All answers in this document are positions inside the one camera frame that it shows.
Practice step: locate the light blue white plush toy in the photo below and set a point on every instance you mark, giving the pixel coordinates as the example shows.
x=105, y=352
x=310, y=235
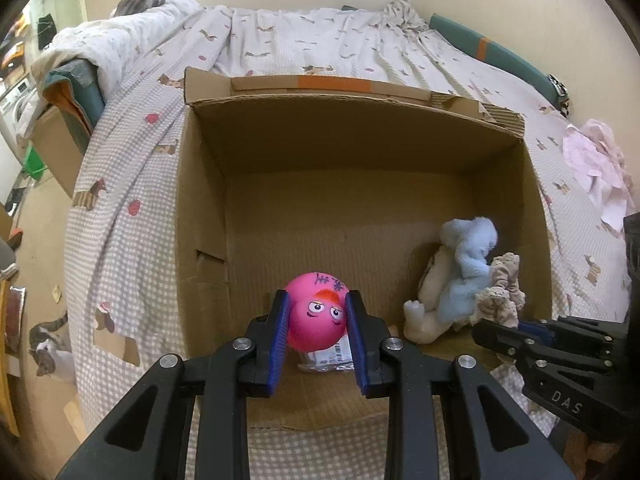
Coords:
x=465, y=260

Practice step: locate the beige lace cloth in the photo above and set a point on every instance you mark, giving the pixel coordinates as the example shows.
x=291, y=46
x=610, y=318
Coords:
x=500, y=290

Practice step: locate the small cardboard box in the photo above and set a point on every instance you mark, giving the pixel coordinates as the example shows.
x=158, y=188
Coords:
x=57, y=150

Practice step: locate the green plastic item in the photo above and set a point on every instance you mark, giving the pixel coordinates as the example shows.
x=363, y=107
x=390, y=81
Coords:
x=35, y=162

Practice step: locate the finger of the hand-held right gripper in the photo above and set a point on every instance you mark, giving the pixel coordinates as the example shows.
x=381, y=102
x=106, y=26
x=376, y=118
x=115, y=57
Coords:
x=590, y=332
x=500, y=340

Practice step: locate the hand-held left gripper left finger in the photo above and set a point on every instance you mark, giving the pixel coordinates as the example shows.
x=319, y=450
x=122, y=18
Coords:
x=277, y=345

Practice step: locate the large cardboard box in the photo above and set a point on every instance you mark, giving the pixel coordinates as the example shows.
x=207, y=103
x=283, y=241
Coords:
x=350, y=200

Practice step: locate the clear plastic toy packet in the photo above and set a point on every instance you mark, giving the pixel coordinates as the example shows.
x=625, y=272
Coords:
x=327, y=357

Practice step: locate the dark hanging garment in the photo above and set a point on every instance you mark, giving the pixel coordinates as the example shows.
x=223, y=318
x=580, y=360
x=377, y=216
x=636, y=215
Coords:
x=45, y=27

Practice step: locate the teal cushion orange stripe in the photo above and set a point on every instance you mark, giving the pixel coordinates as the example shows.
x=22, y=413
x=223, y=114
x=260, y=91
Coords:
x=495, y=55

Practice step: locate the grey white cat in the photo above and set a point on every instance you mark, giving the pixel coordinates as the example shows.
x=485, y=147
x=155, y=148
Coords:
x=47, y=355

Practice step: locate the pink ball with face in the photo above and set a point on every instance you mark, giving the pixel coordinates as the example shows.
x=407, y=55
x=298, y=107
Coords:
x=312, y=317

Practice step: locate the small paper scrap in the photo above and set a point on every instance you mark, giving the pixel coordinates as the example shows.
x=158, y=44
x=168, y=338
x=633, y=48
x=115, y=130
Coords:
x=57, y=294

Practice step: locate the wooden chair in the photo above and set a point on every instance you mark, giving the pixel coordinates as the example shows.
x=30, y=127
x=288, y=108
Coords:
x=10, y=320

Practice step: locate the teal orange folded mat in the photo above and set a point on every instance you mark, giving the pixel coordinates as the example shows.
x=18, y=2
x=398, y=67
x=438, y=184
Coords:
x=75, y=90

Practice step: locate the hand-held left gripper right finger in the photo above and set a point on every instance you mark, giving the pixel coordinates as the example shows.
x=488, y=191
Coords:
x=356, y=345

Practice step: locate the checkered printed bedsheet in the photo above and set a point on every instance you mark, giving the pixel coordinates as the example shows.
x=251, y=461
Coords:
x=135, y=200

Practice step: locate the white washing machine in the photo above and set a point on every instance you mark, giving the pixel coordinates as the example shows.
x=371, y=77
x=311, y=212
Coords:
x=17, y=105

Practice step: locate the crumpled pink cloth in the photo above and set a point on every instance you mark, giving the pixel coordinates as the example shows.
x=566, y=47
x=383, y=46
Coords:
x=597, y=165

